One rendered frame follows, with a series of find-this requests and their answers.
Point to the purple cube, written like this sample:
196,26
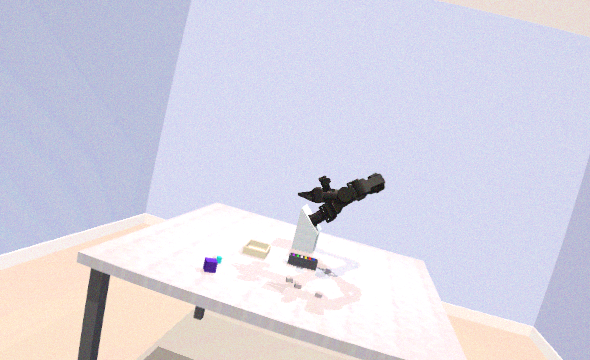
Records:
210,265

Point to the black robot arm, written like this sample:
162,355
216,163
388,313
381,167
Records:
357,190

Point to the beige rectangular tray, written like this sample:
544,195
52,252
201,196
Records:
256,249

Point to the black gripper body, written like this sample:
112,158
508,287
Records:
322,196

